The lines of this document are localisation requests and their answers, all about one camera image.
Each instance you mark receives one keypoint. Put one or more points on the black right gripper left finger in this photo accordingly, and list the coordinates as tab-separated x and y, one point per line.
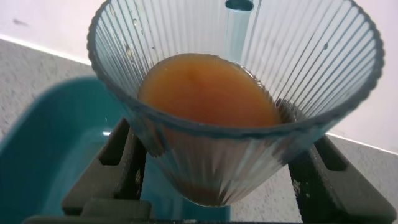
109	183

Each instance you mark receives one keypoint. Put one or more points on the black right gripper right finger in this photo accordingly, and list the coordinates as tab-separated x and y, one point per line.
335	193

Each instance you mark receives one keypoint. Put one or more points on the transparent ribbed blue cup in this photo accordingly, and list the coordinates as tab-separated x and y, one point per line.
311	62

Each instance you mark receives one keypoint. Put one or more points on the teal plastic tray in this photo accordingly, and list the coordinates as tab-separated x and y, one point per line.
46	140

